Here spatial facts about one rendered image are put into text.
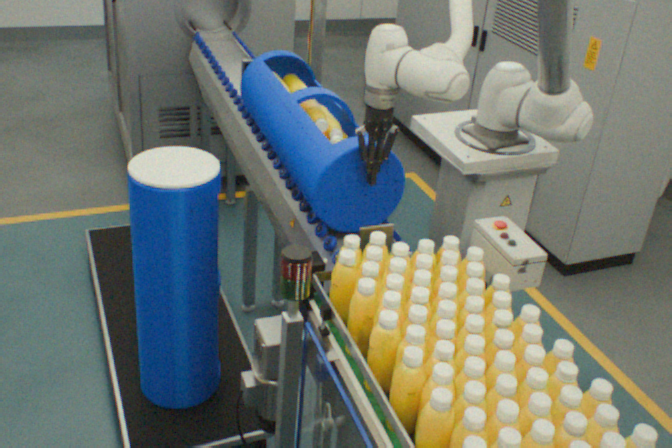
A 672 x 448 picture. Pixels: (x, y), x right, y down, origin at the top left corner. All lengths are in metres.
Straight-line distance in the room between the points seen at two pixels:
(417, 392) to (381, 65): 0.81
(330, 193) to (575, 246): 2.07
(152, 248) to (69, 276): 1.40
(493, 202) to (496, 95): 0.38
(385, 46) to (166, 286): 1.05
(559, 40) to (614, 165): 1.56
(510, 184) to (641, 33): 1.16
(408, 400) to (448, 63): 0.78
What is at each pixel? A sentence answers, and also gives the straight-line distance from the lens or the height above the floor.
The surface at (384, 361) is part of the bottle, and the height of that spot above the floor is 1.00.
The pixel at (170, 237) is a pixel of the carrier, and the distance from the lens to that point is 2.25.
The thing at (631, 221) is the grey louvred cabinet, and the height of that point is 0.29.
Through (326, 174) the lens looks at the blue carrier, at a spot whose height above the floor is 1.16.
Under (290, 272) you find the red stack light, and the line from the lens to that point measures 1.44.
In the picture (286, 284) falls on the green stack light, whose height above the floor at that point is 1.20.
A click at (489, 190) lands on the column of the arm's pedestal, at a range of 2.58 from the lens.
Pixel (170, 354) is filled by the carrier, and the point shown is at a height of 0.40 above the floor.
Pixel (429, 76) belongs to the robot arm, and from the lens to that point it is 1.76.
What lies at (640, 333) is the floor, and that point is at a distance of 3.72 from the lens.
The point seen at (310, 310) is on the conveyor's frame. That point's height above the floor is 0.90.
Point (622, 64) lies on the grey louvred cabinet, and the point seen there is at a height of 1.15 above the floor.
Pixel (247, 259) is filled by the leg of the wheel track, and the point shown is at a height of 0.29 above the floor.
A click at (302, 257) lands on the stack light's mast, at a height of 1.26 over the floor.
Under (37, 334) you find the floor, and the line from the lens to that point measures 3.34.
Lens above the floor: 2.05
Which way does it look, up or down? 28 degrees down
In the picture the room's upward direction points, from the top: 5 degrees clockwise
